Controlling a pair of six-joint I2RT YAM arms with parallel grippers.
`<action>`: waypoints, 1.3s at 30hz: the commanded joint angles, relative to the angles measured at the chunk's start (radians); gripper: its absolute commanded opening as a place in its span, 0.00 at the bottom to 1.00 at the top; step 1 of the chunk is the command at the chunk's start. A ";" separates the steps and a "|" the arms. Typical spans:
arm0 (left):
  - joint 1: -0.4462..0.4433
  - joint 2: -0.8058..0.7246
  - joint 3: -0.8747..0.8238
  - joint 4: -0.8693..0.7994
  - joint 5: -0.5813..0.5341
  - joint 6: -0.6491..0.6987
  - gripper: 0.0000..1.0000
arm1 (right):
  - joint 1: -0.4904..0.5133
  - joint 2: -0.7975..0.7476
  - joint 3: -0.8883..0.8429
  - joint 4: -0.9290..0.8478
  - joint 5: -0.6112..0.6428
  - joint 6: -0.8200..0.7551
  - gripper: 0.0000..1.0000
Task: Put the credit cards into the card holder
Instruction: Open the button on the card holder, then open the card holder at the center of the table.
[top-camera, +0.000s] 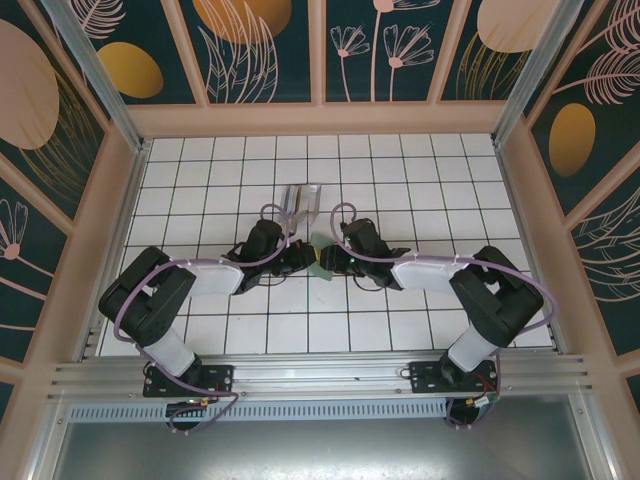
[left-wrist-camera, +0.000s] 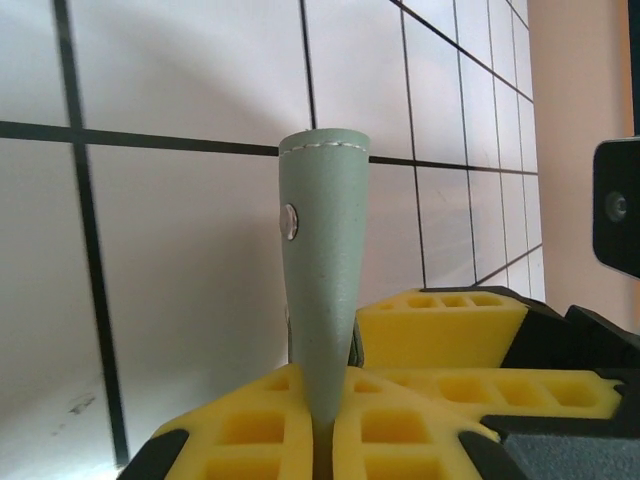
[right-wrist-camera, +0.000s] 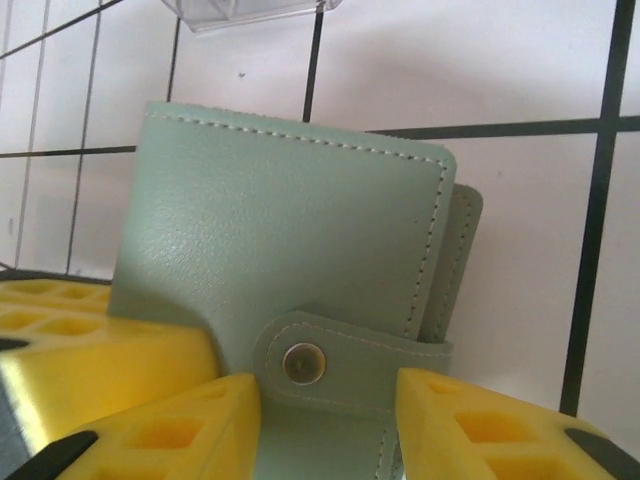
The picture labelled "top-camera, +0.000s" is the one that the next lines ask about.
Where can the green electronics board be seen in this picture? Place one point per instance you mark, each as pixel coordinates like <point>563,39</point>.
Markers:
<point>480,402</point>

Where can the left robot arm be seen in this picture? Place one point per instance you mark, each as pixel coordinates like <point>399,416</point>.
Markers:
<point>150,300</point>

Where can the left black mount plate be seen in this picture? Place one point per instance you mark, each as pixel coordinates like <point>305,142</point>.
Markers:
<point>220,380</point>

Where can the aluminium corner post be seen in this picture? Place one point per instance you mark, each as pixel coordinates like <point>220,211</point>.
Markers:
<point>104,85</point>
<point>537,75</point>

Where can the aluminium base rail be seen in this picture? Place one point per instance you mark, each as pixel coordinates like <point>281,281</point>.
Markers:
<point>320,372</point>

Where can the grey metal sheet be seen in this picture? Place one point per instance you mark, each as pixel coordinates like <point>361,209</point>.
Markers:
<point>320,455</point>

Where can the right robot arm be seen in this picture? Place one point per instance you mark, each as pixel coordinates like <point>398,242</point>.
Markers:
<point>500,300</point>

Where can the right black mount plate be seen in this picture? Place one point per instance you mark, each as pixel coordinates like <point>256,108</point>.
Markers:
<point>425,375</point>

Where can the clear acrylic card holder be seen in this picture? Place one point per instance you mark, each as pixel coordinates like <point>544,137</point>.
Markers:
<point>310,205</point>

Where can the brown credit card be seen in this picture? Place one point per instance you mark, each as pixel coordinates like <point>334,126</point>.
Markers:
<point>298,200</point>

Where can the aluminium frame bar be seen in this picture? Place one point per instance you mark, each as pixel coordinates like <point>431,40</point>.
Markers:
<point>592,440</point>
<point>50,440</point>

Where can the black mount plate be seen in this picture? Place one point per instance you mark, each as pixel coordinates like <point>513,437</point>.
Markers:
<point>220,380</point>
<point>425,375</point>

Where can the aluminium side rail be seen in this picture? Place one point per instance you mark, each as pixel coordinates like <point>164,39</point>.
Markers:
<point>554,335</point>
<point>92,340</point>

